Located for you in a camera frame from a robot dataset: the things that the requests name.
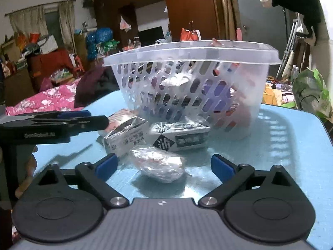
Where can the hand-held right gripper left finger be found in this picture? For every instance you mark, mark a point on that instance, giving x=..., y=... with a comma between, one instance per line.
x=106, y=165

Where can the maroon garment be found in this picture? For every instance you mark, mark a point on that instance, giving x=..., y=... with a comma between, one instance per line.
x=96, y=83

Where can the person's left hand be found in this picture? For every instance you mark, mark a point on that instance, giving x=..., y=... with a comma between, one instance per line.
x=30, y=162

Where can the white packet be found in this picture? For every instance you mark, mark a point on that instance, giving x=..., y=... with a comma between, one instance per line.
x=173, y=80

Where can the grey door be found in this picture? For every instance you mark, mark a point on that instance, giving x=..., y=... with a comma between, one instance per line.
x=255, y=26

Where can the wooden planks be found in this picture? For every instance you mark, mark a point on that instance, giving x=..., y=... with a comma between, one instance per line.
x=226, y=7

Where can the red snack packet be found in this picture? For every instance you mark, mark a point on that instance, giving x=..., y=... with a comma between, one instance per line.
x=217, y=42

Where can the blue plastic bags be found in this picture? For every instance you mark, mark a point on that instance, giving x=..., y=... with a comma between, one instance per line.
x=100, y=39

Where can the brown wooden wardrobe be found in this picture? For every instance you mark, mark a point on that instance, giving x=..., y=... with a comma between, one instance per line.
x=187, y=2

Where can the pink plastic-wrapped packet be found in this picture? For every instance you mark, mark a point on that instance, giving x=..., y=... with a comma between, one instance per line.
x=156, y=164

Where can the beige curtain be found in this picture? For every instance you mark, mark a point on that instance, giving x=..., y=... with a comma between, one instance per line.
x=28, y=23

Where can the pink floral quilt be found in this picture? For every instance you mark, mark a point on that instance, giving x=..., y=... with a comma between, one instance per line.
x=41, y=99

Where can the white plastic basket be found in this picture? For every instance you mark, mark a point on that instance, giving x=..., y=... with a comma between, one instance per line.
x=182, y=52

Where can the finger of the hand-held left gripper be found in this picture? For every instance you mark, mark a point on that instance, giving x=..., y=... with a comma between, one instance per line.
x=91, y=123
x=74, y=114

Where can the small white hanging bag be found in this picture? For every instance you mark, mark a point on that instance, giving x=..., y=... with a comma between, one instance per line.
x=124, y=24

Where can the white box with black label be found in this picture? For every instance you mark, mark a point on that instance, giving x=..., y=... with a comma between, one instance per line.
x=182, y=138

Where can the black television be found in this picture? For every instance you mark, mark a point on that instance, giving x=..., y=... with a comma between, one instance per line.
x=151, y=35

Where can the purple box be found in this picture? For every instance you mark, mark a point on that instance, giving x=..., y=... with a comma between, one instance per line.
x=216, y=96

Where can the metal crutches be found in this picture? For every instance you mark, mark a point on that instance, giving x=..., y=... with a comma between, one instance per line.
x=292, y=41

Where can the black hanging garment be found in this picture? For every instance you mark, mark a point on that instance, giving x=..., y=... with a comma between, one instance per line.
x=294, y=0

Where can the red cloth covered furniture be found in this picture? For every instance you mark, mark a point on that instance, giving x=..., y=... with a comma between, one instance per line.
x=49, y=62

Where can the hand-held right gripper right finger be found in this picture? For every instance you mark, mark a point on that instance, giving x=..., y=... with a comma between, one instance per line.
x=221, y=166

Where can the orange white plastic bag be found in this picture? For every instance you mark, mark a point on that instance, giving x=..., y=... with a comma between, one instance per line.
x=190, y=34

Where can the green white plastic bag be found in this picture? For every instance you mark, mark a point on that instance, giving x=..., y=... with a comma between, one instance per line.
x=309, y=93

